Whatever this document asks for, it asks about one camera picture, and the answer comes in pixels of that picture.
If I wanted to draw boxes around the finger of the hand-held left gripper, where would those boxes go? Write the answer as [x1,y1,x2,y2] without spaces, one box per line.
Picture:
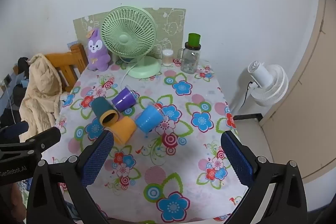
[20,126,62,153]
[0,121,29,144]

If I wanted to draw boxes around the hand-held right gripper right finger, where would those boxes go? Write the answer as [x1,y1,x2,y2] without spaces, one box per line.
[220,131,307,224]

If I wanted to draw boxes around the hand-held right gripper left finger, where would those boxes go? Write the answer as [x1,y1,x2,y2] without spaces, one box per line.
[26,130,114,224]

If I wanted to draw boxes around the orange cup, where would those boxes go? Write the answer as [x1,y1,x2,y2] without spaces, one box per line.
[106,116,136,146]

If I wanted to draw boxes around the dark teal cup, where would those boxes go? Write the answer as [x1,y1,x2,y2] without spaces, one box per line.
[91,97,120,127]

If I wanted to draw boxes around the blue cup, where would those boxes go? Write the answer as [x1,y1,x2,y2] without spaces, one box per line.
[135,103,168,134]

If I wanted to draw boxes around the purple cup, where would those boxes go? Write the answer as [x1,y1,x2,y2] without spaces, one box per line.
[112,85,139,113]

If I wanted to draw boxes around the green translucent cup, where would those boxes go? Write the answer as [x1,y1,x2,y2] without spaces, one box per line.
[188,33,201,46]

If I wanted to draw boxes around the person's left hand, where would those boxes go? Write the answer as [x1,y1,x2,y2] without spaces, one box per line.
[0,182,27,224]

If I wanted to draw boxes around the beige quilted jacket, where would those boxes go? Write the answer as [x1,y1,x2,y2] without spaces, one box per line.
[19,53,63,142]

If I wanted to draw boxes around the floral tablecloth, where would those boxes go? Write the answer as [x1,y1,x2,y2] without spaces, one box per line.
[39,60,248,223]

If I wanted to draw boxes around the dark cloth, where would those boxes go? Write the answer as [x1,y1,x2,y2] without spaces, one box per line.
[13,57,31,75]

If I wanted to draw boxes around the wooden chair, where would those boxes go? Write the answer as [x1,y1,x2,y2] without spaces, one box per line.
[44,43,88,93]

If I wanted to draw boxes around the white standing fan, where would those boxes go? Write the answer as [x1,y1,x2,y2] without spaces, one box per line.
[231,61,289,115]

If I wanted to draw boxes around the purple plush toy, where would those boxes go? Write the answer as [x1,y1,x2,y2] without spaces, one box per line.
[87,28,111,72]

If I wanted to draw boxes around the beige wardrobe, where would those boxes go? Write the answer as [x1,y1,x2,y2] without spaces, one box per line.
[259,0,336,161]

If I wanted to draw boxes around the clear bottle with black lid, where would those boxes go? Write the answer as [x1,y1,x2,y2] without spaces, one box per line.
[181,42,202,74]

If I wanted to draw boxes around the clear cotton swab jar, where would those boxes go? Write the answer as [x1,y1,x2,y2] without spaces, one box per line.
[162,49,174,66]

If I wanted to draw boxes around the green desk fan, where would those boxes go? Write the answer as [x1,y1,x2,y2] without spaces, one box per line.
[101,7,162,79]

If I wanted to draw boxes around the green printed board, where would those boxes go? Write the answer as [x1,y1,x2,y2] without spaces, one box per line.
[73,7,186,67]

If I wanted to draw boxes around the black metal frame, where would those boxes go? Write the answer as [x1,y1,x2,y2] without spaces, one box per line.
[232,113,263,123]

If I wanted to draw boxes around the black fan cable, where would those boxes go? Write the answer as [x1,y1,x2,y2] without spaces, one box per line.
[243,81,254,109]

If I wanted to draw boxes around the white fan cable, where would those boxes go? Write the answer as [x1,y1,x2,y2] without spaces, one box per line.
[121,61,139,89]

